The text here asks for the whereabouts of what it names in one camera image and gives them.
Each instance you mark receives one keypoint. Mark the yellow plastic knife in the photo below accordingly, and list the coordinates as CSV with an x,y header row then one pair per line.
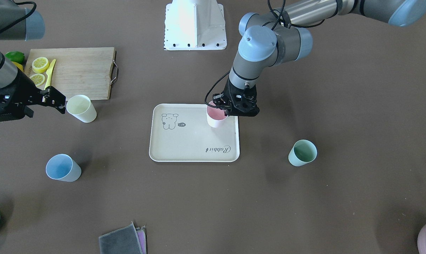
x,y
49,73

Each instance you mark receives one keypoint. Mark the light blue cup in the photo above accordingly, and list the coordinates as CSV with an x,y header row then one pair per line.
x,y
63,168

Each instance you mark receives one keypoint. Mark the mint green cup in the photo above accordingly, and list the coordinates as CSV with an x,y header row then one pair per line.
x,y
303,152

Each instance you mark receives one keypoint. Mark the whole yellow lemon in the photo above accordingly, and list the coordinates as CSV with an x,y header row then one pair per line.
x,y
18,65

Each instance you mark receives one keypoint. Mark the pink cup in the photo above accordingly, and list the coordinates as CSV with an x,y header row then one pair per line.
x,y
215,116

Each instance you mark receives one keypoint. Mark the lemon half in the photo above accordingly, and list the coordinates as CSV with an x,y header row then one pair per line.
x,y
40,65
38,79

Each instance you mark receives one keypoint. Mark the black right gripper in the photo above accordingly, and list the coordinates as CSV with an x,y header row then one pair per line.
x,y
21,92

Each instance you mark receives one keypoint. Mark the grey folded cloth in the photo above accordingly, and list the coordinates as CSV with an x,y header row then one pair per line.
x,y
120,241

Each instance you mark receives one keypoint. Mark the green lime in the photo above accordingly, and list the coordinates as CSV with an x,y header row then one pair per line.
x,y
15,56

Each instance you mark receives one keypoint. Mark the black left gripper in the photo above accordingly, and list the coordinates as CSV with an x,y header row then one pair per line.
x,y
220,100

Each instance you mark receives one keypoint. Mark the bamboo cutting board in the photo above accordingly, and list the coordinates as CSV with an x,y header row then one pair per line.
x,y
79,71

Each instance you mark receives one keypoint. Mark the purple cloth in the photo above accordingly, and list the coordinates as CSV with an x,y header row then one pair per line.
x,y
141,234

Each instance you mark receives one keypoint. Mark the cream rabbit tray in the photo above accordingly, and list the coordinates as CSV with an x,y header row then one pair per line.
x,y
180,133

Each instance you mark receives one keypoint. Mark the cream white cup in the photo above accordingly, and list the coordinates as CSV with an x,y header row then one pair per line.
x,y
81,107

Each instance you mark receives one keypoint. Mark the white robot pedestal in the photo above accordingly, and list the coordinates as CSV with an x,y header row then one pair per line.
x,y
194,25

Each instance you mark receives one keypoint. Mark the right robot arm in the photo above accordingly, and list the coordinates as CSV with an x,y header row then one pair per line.
x,y
21,21

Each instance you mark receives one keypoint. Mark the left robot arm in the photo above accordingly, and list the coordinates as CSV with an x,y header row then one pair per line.
x,y
283,35

